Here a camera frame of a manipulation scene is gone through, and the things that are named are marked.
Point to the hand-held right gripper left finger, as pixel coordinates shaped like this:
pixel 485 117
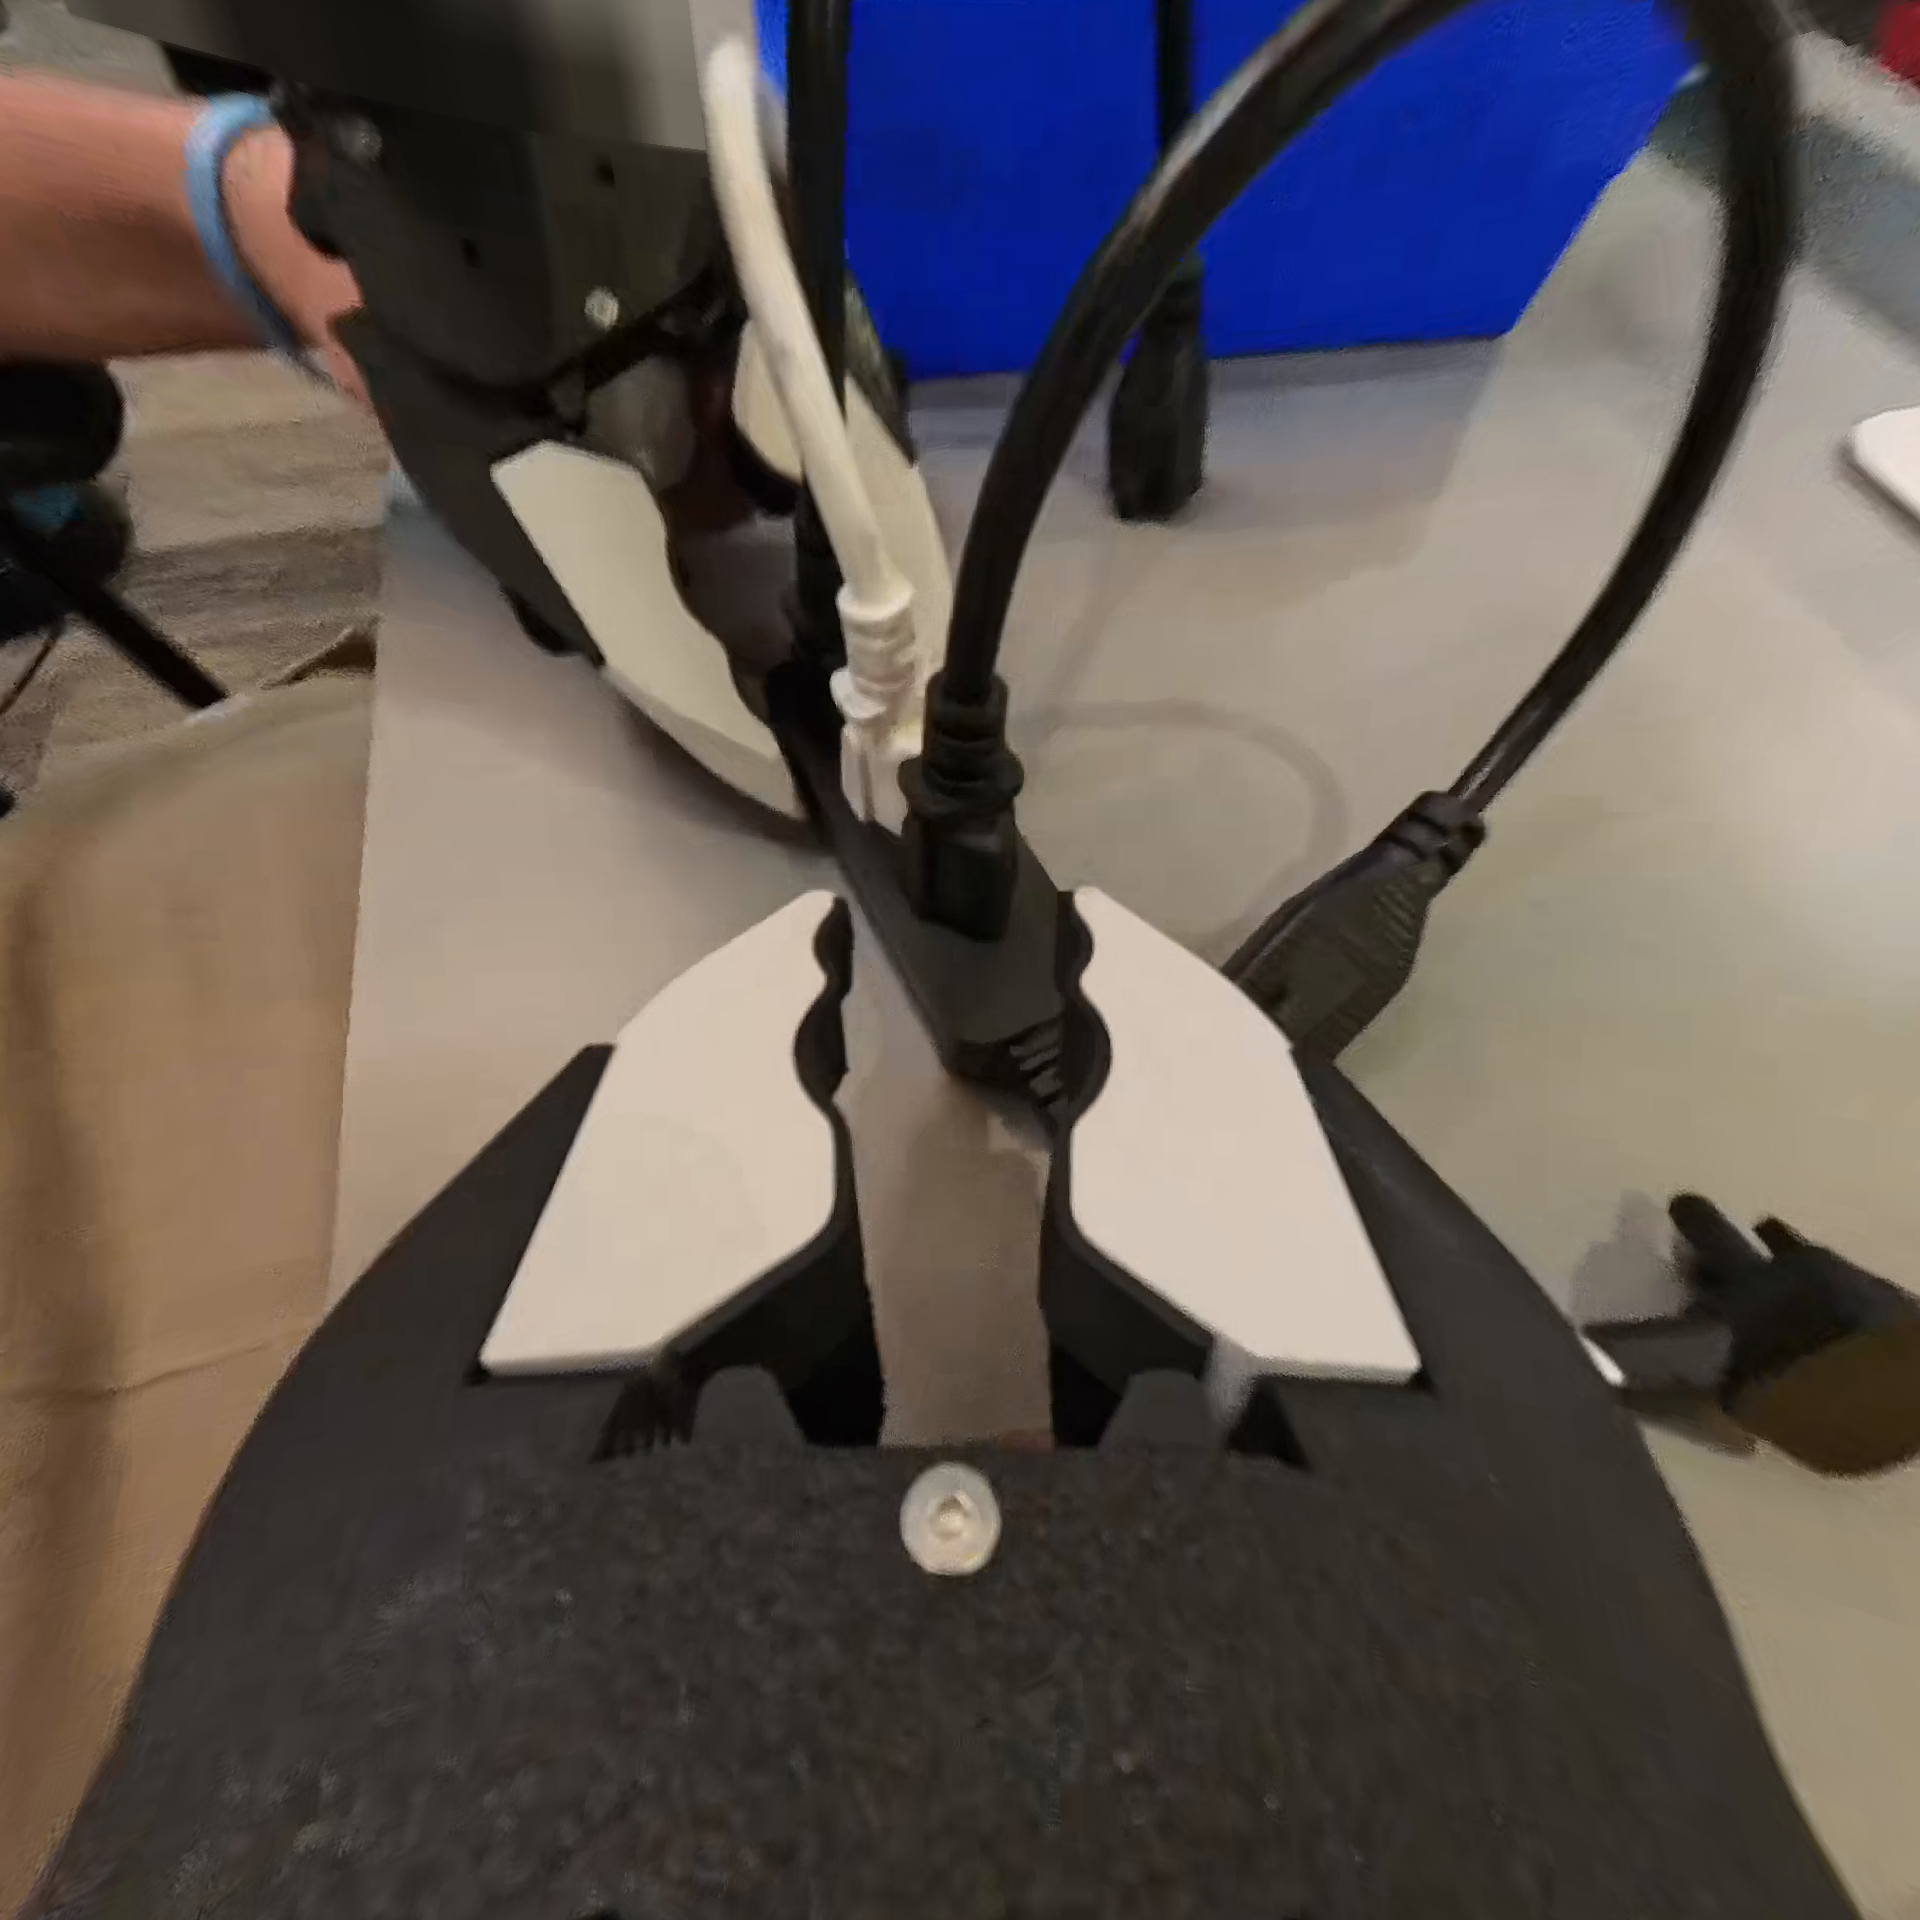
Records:
pixel 675 1171

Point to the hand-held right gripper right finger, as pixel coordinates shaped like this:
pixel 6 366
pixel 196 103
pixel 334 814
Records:
pixel 1231 1185

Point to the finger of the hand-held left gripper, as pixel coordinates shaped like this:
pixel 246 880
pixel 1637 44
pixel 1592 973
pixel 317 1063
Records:
pixel 630 629
pixel 908 503

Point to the black power strip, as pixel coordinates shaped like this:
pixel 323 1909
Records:
pixel 975 990

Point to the person's left forearm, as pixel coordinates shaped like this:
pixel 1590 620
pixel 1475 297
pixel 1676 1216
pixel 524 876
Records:
pixel 90 211

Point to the grey desk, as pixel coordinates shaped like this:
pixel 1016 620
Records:
pixel 1575 900

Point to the person's left hand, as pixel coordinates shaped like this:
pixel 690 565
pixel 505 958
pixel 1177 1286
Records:
pixel 279 240

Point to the blue wristband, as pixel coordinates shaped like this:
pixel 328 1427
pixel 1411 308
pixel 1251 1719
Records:
pixel 211 196

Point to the black stand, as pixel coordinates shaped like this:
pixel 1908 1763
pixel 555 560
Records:
pixel 76 510

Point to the person's beige trousers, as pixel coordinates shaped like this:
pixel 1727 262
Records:
pixel 165 1125

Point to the blue bin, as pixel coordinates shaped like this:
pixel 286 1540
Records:
pixel 1350 165

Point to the black plug adapter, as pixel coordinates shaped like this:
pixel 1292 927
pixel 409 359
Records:
pixel 1800 1335

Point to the white flat object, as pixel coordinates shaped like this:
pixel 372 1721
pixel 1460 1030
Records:
pixel 1893 457

